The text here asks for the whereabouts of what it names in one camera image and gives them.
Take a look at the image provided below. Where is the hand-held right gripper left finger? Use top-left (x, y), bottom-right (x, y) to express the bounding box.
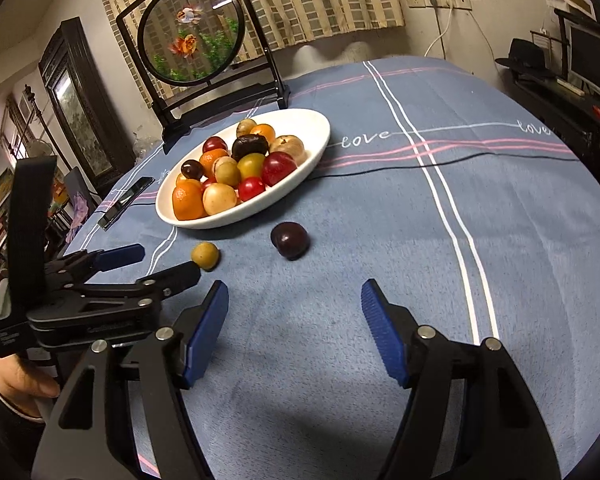
top-left (32, 280), bottom-right (230, 480)

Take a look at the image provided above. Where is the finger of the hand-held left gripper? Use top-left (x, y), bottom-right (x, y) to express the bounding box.
top-left (70, 260), bottom-right (202, 312)
top-left (44, 243), bottom-right (146, 282)

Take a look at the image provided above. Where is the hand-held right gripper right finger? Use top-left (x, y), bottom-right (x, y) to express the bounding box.
top-left (361, 279), bottom-right (563, 480)

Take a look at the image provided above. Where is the small yellow plum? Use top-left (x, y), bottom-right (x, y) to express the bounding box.
top-left (190, 241), bottom-right (221, 272)
top-left (215, 156), bottom-right (242, 187)

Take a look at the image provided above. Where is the red plum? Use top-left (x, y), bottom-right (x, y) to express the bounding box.
top-left (271, 221), bottom-right (309, 261)
top-left (261, 151), bottom-right (298, 188)

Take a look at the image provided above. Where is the yellow-green tomato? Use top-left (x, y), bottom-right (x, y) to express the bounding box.
top-left (237, 153), bottom-right (267, 180)

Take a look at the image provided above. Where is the white oval plate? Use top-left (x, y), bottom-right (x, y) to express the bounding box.
top-left (155, 108), bottom-right (331, 230)

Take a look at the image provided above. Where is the person's left forearm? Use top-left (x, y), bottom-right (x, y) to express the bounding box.
top-left (0, 390), bottom-right (48, 480)

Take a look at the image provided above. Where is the person's left hand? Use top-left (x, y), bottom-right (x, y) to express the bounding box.
top-left (0, 351), bottom-right (62, 421)

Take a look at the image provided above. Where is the purple cloth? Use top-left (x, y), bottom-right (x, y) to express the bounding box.
top-left (67, 195), bottom-right (92, 233)

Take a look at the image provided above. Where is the black smartphone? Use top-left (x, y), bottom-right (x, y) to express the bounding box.
top-left (96, 176), bottom-right (155, 232)

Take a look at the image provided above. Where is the grey chair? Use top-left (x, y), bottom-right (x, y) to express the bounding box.
top-left (62, 167), bottom-right (101, 241)

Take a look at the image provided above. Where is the blue striped tablecloth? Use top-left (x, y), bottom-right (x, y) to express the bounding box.
top-left (62, 57), bottom-right (600, 480)

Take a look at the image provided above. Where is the black pole stand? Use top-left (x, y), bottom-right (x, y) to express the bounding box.
top-left (22, 84), bottom-right (73, 171)

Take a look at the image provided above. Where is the dark wood framed painting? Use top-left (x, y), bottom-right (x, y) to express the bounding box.
top-left (38, 16), bottom-right (136, 196)

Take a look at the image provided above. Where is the black-framed round goldfish screen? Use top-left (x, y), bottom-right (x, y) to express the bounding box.
top-left (116, 0), bottom-right (292, 155)

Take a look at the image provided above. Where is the black desk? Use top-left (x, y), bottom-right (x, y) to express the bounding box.
top-left (510, 72), bottom-right (600, 181)

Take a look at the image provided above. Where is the beige checked curtain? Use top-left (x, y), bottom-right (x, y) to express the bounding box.
top-left (92, 0), bottom-right (406, 101)

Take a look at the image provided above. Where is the black hat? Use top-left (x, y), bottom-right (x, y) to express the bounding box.
top-left (495, 38), bottom-right (556, 80)

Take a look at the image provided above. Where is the computer monitor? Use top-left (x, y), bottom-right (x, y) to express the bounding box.
top-left (565, 17), bottom-right (600, 98)

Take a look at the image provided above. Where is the white power cable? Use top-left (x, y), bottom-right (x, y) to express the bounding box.
top-left (422, 5), bottom-right (453, 58)

